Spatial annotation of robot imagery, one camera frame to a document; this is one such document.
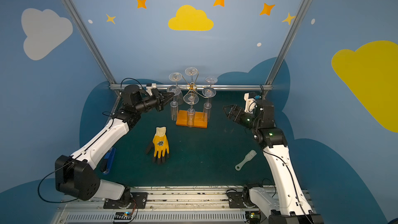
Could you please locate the clear flute glass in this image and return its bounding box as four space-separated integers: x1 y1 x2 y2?
205 76 218 88
183 93 199 128
167 86 181 121
169 72 183 105
185 67 199 94
202 86 216 122

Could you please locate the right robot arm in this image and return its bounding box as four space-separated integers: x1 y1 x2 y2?
223 99 324 224

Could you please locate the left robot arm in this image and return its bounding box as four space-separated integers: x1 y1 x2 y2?
54 84 175 209

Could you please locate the white plastic brush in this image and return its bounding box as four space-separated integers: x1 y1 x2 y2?
235 150 257 171

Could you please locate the yellow black work glove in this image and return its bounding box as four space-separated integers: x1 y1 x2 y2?
145 127 170 164

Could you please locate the blue stapler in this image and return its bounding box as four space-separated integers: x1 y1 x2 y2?
99 147 116 175

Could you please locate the right controller board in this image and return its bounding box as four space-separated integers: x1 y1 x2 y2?
245 211 262 224

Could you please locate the controller board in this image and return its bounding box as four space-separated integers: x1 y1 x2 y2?
245 211 262 224
113 211 134 224

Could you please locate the left controller board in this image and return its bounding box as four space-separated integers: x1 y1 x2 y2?
113 211 134 224

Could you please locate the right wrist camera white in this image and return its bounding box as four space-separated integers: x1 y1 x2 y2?
244 92 261 114

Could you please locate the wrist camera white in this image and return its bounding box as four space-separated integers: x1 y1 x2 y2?
146 83 160 97
244 92 261 114

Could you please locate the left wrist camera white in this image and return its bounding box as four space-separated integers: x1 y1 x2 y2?
146 83 160 97

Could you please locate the horizontal aluminium frame bar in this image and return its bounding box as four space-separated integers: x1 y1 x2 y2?
109 84 273 91

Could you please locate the right aluminium frame post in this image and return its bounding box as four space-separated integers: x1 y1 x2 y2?
262 0 313 97

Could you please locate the aluminium frame post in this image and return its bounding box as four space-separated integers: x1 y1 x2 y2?
61 0 117 84
262 0 313 97

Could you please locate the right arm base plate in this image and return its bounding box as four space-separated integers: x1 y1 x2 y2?
226 189 258 208

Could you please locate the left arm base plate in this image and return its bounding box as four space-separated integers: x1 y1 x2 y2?
103 192 148 209

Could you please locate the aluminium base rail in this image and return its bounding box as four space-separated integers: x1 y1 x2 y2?
49 186 321 224

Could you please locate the left aluminium frame post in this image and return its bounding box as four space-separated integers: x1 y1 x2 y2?
61 0 117 84

